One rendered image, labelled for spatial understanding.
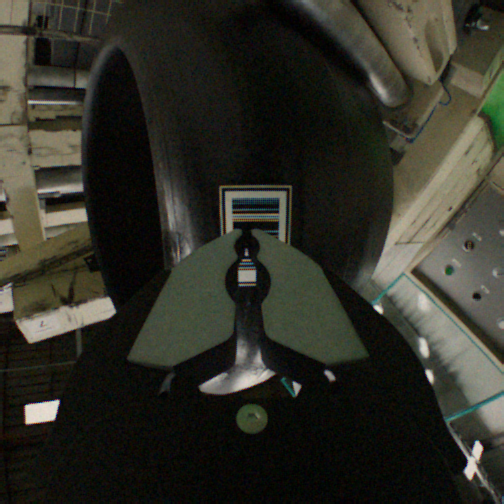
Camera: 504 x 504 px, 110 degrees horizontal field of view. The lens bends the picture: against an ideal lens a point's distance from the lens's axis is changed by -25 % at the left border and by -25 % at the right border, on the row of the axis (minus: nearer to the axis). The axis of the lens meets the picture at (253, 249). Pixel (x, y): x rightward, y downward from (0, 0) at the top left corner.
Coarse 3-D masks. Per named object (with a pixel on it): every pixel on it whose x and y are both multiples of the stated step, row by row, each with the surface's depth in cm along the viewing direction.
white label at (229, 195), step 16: (224, 192) 13; (240, 192) 13; (256, 192) 13; (272, 192) 13; (288, 192) 13; (224, 208) 13; (240, 208) 13; (256, 208) 13; (272, 208) 13; (288, 208) 13; (224, 224) 13; (240, 224) 13; (256, 224) 13; (272, 224) 13; (288, 224) 13; (288, 240) 14; (240, 272) 14
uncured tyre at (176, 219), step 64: (128, 0) 17; (192, 0) 13; (256, 0) 14; (128, 64) 35; (192, 64) 12; (256, 64) 12; (320, 64) 15; (128, 128) 49; (192, 128) 13; (256, 128) 12; (320, 128) 14; (384, 128) 25; (128, 192) 57; (192, 192) 14; (320, 192) 14; (384, 192) 23; (128, 256) 57; (320, 256) 15; (256, 320) 16
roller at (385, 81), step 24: (264, 0) 12; (288, 0) 12; (312, 0) 12; (336, 0) 13; (312, 24) 14; (336, 24) 15; (360, 24) 16; (336, 48) 18; (360, 48) 18; (360, 72) 22; (384, 72) 22; (384, 96) 28
